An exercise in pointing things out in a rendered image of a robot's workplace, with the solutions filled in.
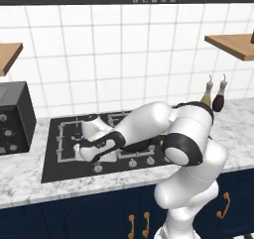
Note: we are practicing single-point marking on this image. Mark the black hob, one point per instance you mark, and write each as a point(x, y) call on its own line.
point(53, 150)

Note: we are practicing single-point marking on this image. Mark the dark vinegar bottle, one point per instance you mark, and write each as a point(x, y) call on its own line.
point(219, 100)

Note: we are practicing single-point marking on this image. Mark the dark object on shelf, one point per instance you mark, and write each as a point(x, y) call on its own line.
point(252, 37)

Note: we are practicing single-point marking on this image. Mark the black toaster oven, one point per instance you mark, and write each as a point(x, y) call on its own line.
point(15, 117)

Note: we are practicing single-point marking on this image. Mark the yellow oil bottle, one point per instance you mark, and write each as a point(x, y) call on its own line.
point(207, 96)

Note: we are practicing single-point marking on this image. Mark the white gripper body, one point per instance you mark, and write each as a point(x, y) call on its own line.
point(96, 154)

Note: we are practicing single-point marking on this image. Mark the wooden wall shelf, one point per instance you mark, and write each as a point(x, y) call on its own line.
point(8, 56)
point(234, 44)

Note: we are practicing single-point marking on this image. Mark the silver hob knob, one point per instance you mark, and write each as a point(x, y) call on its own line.
point(132, 163)
point(97, 167)
point(151, 160)

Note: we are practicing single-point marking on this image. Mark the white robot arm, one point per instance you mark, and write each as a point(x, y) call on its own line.
point(188, 170)

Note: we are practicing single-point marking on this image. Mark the navy cupboard door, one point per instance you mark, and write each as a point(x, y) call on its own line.
point(96, 216)
point(238, 196)
point(150, 203)

